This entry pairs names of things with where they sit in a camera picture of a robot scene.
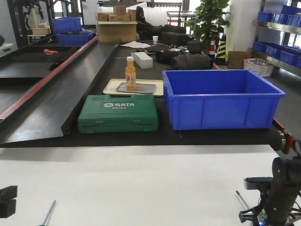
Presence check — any white paper cup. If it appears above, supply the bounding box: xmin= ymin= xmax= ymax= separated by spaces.
xmin=152 ymin=36 xmax=158 ymax=44

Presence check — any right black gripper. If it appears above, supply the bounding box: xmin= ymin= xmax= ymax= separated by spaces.
xmin=238 ymin=157 xmax=301 ymax=226

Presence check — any green black screwdriver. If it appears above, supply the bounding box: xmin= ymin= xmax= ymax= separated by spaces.
xmin=235 ymin=190 xmax=250 ymax=210
xmin=39 ymin=200 xmax=56 ymax=226

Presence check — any striped traffic cone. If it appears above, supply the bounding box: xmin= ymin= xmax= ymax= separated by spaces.
xmin=215 ymin=34 xmax=227 ymax=65

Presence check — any brown cardboard box on floor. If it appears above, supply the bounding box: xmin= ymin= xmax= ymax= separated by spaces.
xmin=228 ymin=51 xmax=251 ymax=69

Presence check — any green SATA tool case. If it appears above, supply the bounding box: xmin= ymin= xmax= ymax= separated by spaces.
xmin=77 ymin=94 xmax=159 ymax=134

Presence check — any large blue plastic bin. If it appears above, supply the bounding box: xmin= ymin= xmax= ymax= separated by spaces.
xmin=162 ymin=69 xmax=285 ymax=130

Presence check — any orange juice bottle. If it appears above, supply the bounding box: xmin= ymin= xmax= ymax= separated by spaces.
xmin=125 ymin=56 xmax=136 ymax=90

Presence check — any beige plastic tray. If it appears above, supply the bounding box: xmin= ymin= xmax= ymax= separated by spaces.
xmin=103 ymin=79 xmax=164 ymax=97

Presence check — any blue crate far left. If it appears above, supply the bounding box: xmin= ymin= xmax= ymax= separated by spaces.
xmin=53 ymin=17 xmax=95 ymax=46

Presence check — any potted green plant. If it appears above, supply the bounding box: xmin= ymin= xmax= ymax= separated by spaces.
xmin=186 ymin=0 xmax=231 ymax=48

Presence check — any white rectangular box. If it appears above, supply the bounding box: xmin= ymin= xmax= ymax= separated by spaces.
xmin=131 ymin=52 xmax=153 ymax=69

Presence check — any metal shelf with blue bins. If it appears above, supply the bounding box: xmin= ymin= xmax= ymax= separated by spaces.
xmin=248 ymin=0 xmax=301 ymax=77

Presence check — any red conveyor roller end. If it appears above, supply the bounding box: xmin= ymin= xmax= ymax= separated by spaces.
xmin=272 ymin=119 xmax=294 ymax=154

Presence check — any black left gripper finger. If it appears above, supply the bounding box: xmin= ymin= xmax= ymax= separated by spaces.
xmin=0 ymin=186 xmax=18 ymax=218

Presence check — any small grey metal tray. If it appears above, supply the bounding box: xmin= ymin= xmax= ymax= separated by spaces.
xmin=116 ymin=83 xmax=157 ymax=94

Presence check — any large cardboard box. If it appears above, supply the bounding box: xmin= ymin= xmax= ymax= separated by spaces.
xmin=96 ymin=21 xmax=137 ymax=43

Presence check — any black bag on conveyor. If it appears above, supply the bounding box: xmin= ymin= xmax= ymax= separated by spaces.
xmin=172 ymin=53 xmax=214 ymax=70

